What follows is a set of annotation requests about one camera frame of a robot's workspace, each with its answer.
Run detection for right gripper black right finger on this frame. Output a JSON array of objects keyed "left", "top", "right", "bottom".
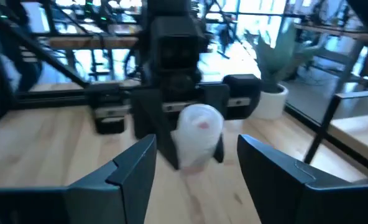
[{"left": 237, "top": 134, "right": 368, "bottom": 224}]

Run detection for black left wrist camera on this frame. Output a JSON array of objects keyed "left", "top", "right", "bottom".
[{"left": 149, "top": 15, "right": 205, "bottom": 72}]

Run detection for wooden shelf with black frame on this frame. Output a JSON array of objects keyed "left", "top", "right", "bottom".
[{"left": 303, "top": 90, "right": 368, "bottom": 175}]

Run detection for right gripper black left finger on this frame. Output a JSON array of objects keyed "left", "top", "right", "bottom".
[{"left": 0, "top": 134, "right": 158, "bottom": 224}]

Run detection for small clear bottle red pills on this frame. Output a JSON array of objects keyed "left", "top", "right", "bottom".
[{"left": 170, "top": 104, "right": 225, "bottom": 175}]

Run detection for green plant in white pot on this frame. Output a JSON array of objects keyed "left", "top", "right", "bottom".
[{"left": 244, "top": 23, "right": 320, "bottom": 121}]

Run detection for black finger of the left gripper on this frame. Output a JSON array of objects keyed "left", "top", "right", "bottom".
[
  {"left": 131, "top": 90, "right": 180, "bottom": 170},
  {"left": 204, "top": 84, "right": 231, "bottom": 163}
]

